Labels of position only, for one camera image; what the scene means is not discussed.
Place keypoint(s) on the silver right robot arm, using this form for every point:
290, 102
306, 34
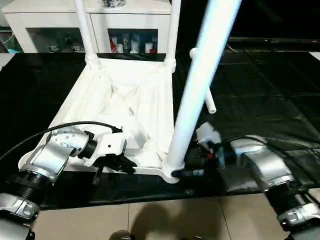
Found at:
265, 170

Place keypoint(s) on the white plastic table leg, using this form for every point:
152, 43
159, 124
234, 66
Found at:
210, 100
173, 30
200, 75
86, 30

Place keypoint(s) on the white cup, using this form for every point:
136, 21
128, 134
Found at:
149, 48

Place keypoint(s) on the red bottle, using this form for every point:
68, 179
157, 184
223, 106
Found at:
113, 46

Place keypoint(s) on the white bottle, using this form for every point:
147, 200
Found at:
135, 46

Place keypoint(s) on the grey metallic ornament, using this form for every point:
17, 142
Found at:
114, 3

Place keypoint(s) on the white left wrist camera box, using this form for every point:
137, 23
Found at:
107, 146

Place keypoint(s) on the white glass door cabinet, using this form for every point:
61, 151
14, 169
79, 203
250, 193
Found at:
45, 20

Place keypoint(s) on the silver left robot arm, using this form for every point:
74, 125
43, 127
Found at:
50, 155

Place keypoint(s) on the white plastic table top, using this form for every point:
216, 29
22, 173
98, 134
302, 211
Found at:
125, 95

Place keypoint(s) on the cyan plastic item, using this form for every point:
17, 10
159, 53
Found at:
12, 45

